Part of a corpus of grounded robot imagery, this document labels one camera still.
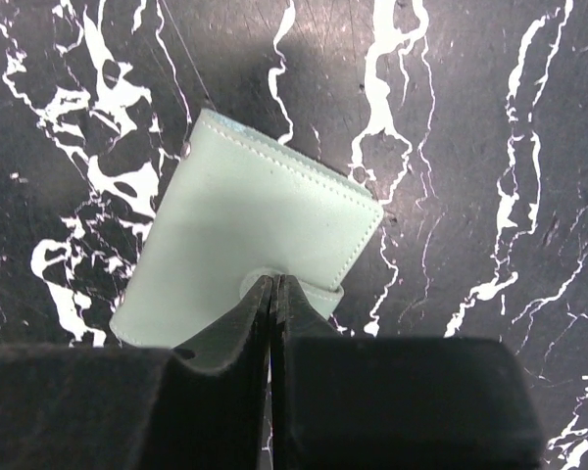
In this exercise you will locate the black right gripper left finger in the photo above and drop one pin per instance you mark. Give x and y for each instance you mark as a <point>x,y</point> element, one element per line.
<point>197,406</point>

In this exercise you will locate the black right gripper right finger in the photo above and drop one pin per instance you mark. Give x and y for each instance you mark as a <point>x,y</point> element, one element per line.
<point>393,402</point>

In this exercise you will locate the mint green card holder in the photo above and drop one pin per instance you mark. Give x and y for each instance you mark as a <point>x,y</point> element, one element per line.
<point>240,206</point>

